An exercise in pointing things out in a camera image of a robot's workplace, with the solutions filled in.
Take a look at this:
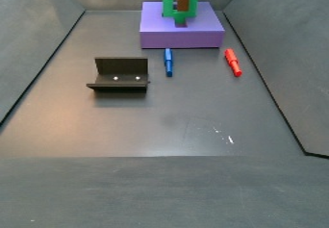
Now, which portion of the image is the blue peg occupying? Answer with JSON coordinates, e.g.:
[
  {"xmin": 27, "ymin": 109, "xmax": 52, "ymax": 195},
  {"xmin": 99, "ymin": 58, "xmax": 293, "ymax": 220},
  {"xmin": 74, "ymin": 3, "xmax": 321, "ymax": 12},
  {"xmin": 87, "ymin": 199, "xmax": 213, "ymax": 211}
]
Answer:
[{"xmin": 163, "ymin": 48, "xmax": 174, "ymax": 77}]

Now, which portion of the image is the red peg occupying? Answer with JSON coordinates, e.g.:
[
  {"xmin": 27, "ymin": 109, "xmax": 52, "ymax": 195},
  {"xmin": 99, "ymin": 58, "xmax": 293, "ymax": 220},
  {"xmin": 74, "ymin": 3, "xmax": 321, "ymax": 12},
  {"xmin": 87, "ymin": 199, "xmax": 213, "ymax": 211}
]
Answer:
[{"xmin": 225, "ymin": 48, "xmax": 244, "ymax": 77}]

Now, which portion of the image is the purple base block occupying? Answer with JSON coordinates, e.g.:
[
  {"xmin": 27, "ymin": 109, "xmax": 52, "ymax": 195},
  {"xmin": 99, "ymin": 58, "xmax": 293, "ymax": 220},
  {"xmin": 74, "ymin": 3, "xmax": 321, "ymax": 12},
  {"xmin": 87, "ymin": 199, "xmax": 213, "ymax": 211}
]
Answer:
[{"xmin": 141, "ymin": 2, "xmax": 225, "ymax": 48}]

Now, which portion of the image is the green U-shaped block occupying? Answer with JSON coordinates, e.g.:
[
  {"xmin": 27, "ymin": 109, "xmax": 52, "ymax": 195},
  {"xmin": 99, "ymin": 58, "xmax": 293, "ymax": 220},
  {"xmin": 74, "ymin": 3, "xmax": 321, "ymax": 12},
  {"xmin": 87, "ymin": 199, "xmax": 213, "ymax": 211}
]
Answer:
[{"xmin": 162, "ymin": 0, "xmax": 198, "ymax": 26}]

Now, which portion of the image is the black angle bracket fixture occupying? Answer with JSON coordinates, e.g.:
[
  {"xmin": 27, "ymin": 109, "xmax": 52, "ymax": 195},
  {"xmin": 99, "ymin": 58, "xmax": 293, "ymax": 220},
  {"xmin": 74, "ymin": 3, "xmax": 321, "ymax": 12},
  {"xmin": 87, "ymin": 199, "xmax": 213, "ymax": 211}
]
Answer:
[{"xmin": 86, "ymin": 57, "xmax": 149, "ymax": 92}]

